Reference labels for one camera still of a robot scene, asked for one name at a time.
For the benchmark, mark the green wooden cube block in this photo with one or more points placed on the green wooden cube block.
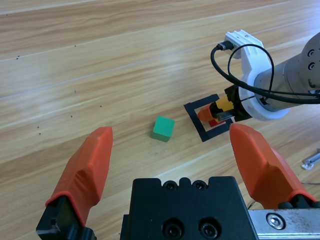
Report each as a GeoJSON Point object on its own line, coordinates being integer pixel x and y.
{"type": "Point", "coordinates": [163, 126]}

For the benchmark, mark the yellow wooden cube block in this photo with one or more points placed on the yellow wooden cube block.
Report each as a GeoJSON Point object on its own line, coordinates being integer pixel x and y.
{"type": "Point", "coordinates": [222, 103]}

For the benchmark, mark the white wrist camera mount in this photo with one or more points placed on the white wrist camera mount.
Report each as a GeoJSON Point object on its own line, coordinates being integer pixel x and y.
{"type": "Point", "coordinates": [252, 62]}

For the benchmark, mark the red wooden cube block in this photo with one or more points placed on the red wooden cube block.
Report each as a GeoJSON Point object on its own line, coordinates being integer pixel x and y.
{"type": "Point", "coordinates": [213, 123]}

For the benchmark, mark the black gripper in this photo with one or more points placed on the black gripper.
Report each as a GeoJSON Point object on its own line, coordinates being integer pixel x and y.
{"type": "Point", "coordinates": [237, 110]}

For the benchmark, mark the aluminium extrusion rail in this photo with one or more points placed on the aluminium extrusion rail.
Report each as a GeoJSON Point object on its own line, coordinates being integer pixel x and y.
{"type": "Point", "coordinates": [312, 160]}

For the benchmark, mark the black tape square outline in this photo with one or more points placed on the black tape square outline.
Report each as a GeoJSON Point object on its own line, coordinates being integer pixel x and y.
{"type": "Point", "coordinates": [199, 128]}

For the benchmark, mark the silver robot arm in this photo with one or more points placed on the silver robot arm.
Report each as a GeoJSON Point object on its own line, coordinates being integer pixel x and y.
{"type": "Point", "coordinates": [295, 72]}

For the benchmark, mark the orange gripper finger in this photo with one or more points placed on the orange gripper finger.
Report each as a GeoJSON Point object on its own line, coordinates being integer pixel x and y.
{"type": "Point", "coordinates": [85, 172]}

